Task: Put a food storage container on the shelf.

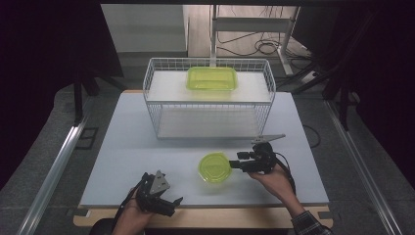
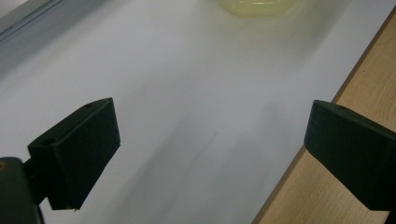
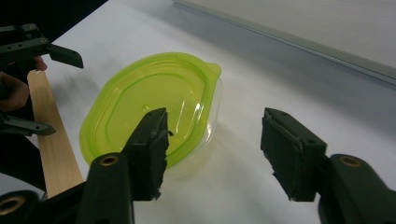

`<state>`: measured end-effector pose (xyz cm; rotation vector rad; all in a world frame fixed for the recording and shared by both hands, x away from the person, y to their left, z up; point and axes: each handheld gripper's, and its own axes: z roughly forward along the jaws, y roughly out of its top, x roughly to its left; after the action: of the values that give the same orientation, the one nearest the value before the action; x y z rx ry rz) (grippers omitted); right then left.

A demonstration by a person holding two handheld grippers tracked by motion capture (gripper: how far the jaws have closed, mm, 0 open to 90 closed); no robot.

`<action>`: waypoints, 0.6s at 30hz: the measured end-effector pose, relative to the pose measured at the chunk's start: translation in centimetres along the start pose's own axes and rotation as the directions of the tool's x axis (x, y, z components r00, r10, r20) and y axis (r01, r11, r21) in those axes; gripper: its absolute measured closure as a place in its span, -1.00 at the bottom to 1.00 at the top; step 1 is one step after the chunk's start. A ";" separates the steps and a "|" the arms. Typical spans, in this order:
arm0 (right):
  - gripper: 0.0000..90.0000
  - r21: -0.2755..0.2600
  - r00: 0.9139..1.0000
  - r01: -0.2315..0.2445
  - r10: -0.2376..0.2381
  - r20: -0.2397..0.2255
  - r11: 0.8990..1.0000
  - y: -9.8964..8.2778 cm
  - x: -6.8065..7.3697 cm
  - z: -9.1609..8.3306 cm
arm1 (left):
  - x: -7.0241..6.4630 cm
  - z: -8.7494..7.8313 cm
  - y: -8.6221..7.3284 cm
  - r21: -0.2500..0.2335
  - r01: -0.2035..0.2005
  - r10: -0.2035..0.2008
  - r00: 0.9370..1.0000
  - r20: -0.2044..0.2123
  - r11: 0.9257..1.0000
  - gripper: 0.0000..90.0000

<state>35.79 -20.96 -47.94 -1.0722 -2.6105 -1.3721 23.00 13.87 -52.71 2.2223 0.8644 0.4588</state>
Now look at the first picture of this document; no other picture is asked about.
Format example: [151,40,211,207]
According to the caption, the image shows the person's left hand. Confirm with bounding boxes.
[112,198,155,235]

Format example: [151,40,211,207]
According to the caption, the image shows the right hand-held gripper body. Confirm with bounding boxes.
[247,133,287,175]

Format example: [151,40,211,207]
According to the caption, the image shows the person's right hand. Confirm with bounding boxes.
[249,163,296,203]

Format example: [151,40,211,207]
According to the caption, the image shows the wooden table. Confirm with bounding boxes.
[72,89,335,230]

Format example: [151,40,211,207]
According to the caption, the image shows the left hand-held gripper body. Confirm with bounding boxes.
[135,169,176,215]

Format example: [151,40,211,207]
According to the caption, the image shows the tangled black floor cables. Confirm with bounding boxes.
[216,5,311,61]

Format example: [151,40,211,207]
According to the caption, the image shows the black looped floor cable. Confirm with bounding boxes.
[302,124,322,150]

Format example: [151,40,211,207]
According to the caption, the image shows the black square floor frame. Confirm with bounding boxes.
[74,126,100,152]

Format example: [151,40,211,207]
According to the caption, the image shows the white cabinet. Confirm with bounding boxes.
[100,3,190,59]

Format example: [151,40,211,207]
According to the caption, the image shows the aluminium rail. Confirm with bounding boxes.
[16,114,91,235]
[323,99,405,235]

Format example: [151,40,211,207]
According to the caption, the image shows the white power strip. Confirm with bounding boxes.
[300,70,318,85]

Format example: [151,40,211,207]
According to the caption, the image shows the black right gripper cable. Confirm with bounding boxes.
[273,151,298,196]

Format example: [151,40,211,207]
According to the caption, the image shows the black stand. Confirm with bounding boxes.
[71,63,129,127]
[277,9,365,132]

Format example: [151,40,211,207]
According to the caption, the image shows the white wire shelf rack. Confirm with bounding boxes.
[142,57,277,141]

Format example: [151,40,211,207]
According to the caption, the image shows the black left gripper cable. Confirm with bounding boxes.
[112,177,147,231]

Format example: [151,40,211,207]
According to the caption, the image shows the yellow-green rectangular plastic tray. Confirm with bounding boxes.
[185,66,239,92]

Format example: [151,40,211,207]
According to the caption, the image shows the yellow-green round plastic bowl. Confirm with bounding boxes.
[197,151,234,184]

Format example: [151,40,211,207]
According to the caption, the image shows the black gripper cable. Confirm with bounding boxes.
[273,151,298,196]
[112,177,147,231]

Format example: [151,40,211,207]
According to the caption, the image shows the white desk frame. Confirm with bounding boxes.
[209,4,301,76]

